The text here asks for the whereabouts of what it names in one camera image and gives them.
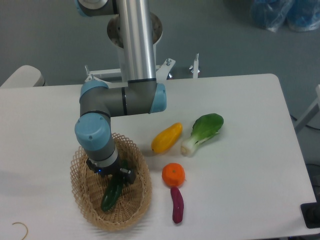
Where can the woven wicker basket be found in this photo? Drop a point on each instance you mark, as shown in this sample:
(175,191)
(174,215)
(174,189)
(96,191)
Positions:
(88,189)

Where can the black device at edge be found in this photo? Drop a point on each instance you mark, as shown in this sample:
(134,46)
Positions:
(311,214)

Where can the purple sweet potato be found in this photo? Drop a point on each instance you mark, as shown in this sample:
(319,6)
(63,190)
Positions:
(178,205)

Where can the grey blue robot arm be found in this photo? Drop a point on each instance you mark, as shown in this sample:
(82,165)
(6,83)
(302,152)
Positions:
(142,95)

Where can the white chair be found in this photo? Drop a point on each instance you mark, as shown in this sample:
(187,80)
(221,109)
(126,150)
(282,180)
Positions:
(25,76)

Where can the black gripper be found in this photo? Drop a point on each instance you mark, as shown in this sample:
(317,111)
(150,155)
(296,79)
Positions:
(128,175)

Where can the yellow mango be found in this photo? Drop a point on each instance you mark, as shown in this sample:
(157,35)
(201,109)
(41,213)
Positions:
(167,138)

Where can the green bok choy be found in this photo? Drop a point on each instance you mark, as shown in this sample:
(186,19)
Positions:
(204,128)

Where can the orange tangerine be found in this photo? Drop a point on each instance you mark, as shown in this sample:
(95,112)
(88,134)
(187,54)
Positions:
(173,175)

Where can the white table leg frame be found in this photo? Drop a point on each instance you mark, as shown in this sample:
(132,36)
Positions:
(309,113)

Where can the blue plastic bag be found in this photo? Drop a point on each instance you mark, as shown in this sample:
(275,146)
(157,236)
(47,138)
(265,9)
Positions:
(300,15)

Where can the green cucumber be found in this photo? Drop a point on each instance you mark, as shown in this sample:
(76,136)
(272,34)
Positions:
(112,192)

